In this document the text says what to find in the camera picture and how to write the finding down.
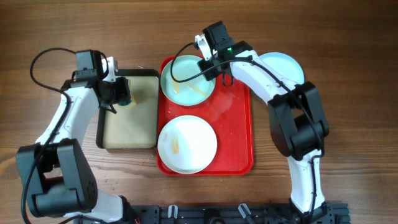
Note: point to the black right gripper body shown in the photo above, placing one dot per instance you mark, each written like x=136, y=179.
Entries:
x=208, y=68

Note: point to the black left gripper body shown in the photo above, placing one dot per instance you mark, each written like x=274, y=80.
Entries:
x=123, y=91

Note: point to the green and yellow sponge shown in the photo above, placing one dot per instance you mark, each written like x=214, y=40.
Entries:
x=129, y=100

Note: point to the light blue round plate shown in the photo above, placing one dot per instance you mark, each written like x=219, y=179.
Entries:
x=188, y=93

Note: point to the white round plate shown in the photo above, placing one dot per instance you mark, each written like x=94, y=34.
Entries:
x=187, y=144

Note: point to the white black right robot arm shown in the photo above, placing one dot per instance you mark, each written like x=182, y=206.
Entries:
x=296, y=117

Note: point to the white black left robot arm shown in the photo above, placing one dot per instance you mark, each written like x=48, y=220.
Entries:
x=57, y=179

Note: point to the red plastic tray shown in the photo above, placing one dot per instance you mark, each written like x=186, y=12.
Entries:
x=228, y=112

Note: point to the black tray of soapy water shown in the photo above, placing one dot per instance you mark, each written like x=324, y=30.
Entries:
x=134, y=126

